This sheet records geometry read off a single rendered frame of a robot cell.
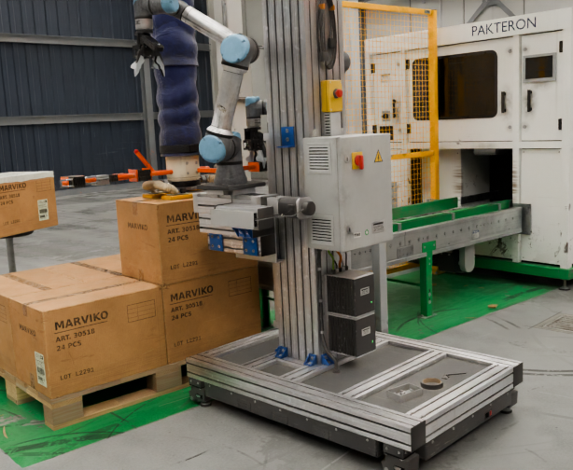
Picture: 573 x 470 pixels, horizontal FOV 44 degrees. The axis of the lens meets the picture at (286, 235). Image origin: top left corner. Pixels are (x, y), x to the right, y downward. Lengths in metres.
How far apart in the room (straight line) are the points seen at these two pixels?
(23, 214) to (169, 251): 1.99
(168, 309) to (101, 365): 0.42
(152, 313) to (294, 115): 1.18
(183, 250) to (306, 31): 1.23
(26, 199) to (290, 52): 2.76
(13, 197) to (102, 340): 2.05
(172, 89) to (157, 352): 1.29
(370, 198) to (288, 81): 0.61
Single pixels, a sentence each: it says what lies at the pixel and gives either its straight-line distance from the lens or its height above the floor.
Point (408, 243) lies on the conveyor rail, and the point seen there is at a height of 0.51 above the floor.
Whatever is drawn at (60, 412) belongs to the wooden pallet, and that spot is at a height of 0.08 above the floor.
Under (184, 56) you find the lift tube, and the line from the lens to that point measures 3.66.
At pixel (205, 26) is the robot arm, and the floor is 1.72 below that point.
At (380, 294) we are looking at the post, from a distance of 4.07.
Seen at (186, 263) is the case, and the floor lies 0.63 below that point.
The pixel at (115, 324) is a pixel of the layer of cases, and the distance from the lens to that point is 3.43.
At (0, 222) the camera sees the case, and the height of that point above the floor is 0.72.
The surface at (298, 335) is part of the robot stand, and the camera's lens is 3.29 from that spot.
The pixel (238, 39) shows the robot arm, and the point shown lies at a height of 1.64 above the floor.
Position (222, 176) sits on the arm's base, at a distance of 3.17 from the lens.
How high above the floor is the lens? 1.31
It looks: 9 degrees down
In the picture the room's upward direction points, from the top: 3 degrees counter-clockwise
